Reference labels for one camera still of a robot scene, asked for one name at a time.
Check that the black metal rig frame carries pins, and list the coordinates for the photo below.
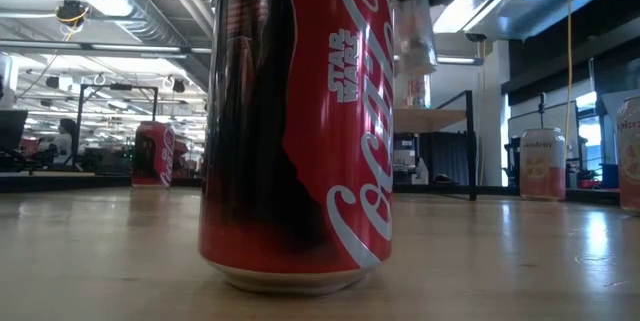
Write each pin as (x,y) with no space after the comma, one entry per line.
(120,87)

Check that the dark background cabinet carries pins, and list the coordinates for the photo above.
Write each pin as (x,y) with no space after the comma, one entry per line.
(447,158)

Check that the silver ventilation duct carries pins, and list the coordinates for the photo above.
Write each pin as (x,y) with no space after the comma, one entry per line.
(150,16)

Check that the dark background monitor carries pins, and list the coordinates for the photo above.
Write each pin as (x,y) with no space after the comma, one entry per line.
(11,128)

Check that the black ceiling dome camera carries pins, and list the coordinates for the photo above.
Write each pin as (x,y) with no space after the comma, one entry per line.
(475,37)

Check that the wooden shelf with black legs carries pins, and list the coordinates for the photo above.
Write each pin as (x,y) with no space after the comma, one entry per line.
(425,120)

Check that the pink Spindrift can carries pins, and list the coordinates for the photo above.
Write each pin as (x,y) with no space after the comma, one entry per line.
(631,161)
(542,171)

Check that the red Coca-Cola can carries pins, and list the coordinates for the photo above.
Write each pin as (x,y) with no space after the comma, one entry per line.
(310,161)
(152,156)

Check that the ceiling light strip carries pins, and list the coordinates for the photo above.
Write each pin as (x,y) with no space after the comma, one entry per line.
(457,60)

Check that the black tripod stand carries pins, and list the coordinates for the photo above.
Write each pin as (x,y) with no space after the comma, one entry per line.
(542,111)

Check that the person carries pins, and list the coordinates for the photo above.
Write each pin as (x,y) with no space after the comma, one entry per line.
(62,143)

